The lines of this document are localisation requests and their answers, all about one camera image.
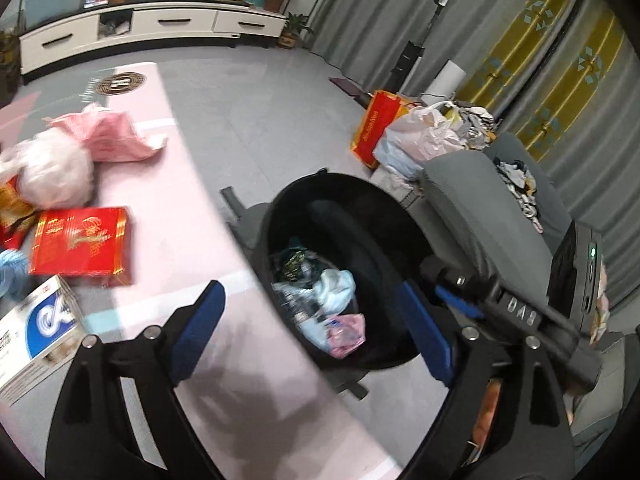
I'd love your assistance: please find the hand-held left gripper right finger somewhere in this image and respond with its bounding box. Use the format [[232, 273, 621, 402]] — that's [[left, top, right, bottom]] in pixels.
[[399, 282, 577, 480]]

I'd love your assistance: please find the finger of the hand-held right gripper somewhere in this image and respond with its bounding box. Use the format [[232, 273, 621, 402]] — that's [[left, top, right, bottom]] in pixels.
[[434, 286, 487, 321], [419, 255, 553, 333]]

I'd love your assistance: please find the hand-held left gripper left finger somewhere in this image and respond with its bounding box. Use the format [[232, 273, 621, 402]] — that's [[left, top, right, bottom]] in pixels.
[[45, 280, 236, 480]]

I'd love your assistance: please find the black trash bin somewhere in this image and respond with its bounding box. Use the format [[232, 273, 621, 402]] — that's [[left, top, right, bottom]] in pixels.
[[260, 172, 458, 372]]

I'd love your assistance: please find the white translucent plastic bag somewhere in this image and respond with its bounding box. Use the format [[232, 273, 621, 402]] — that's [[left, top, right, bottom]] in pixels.
[[0, 127, 96, 210]]

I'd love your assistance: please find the red gold snack packet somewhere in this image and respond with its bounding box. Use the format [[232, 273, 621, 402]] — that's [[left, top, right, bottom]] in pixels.
[[0, 180, 38, 251]]

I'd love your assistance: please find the pink crumpled packet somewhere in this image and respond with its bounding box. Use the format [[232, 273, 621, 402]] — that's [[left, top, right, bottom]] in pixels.
[[325, 312, 366, 358]]

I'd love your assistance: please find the light blue crumpled bag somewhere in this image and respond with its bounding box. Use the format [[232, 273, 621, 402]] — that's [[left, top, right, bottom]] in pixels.
[[312, 269, 357, 311]]

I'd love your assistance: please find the clear crumpled plastic wrapper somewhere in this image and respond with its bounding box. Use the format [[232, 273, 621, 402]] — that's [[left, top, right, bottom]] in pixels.
[[272, 282, 326, 326]]

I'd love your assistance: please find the patterned cloth on sofa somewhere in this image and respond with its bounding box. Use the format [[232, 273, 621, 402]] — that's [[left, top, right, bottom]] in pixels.
[[495, 157, 546, 233]]

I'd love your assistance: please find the dark green crumpled packet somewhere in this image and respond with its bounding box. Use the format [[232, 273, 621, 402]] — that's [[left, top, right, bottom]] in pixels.
[[272, 247, 321, 286]]

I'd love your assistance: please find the grey sofa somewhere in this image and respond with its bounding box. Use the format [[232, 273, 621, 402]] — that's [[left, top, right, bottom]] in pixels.
[[417, 132, 640, 461]]

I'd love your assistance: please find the grey flat box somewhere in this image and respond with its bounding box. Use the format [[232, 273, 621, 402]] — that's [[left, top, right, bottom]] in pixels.
[[370, 167, 426, 206]]

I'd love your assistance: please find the red gold flat box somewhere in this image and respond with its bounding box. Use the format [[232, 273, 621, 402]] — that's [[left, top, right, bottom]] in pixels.
[[29, 206, 135, 286]]

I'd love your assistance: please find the pale blue shopping bag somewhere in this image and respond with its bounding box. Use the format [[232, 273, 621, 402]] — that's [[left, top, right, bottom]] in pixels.
[[372, 137, 436, 181]]

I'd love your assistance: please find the white blue cardboard box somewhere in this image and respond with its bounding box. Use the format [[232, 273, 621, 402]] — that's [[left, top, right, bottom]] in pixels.
[[0, 274, 87, 408]]

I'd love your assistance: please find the white pink shopping bag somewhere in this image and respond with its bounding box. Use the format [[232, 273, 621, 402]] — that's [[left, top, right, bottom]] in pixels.
[[382, 101, 466, 161]]

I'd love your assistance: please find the pile of patterned clothes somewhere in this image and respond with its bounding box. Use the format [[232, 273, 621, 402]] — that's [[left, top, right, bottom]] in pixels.
[[455, 102, 501, 151]]

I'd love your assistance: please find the light blue plastic bag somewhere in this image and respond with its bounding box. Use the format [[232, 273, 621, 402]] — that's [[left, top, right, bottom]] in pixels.
[[0, 249, 31, 301]]

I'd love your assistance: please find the red yellow gift bag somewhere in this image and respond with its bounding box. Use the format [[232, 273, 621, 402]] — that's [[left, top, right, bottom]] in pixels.
[[350, 90, 408, 170]]

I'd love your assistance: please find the pink plastic bag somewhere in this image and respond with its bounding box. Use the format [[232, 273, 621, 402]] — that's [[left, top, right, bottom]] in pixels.
[[42, 102, 168, 163]]

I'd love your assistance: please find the white paper roll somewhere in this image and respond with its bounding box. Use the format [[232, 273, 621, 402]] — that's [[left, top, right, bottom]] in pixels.
[[425, 59, 467, 101]]

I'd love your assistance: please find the dark flat board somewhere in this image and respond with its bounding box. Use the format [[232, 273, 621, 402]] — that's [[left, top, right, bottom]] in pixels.
[[329, 76, 373, 108]]

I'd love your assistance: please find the upright vacuum cleaner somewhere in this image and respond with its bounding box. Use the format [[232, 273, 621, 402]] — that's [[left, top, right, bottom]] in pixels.
[[392, 0, 452, 93]]

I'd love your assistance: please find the yellow patterned curtain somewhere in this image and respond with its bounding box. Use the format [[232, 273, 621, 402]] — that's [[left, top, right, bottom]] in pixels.
[[457, 0, 628, 161]]

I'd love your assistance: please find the grey curtain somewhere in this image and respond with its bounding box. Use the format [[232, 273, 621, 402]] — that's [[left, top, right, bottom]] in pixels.
[[310, 0, 640, 291]]

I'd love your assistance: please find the white tv cabinet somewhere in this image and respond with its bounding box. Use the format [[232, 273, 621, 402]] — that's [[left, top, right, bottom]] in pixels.
[[19, 0, 288, 81]]

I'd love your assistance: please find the small potted plant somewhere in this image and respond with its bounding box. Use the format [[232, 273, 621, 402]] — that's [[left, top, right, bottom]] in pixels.
[[277, 12, 316, 50]]

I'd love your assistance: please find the bushy potted plant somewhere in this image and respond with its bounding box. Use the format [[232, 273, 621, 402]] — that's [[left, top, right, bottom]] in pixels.
[[0, 25, 26, 96]]

